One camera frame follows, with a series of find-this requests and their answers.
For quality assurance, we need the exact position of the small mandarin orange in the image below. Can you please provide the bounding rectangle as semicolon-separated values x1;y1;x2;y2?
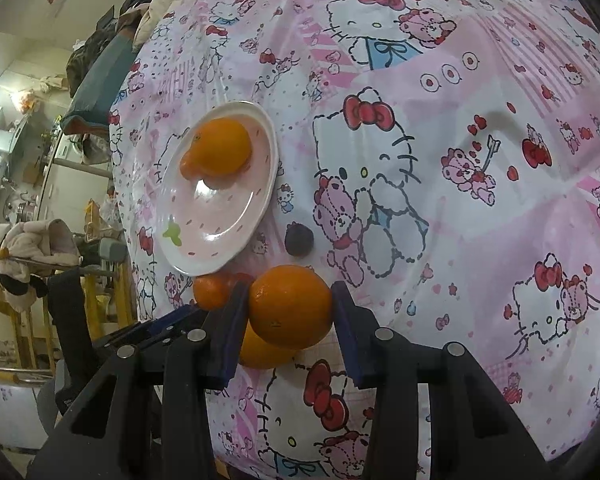
178;151;201;181

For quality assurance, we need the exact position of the dark plum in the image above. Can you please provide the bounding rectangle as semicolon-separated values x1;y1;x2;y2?
284;222;314;258

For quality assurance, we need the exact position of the red tomato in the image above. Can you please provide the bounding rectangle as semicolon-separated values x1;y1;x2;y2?
226;272;254;287

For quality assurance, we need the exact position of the plush toy on rack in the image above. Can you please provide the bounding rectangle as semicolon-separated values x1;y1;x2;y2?
0;219;82;313

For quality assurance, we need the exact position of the large orange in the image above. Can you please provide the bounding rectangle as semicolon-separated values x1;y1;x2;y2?
188;117;252;177

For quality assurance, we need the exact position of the blue pillow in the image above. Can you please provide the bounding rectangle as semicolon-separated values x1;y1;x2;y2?
60;34;136;136

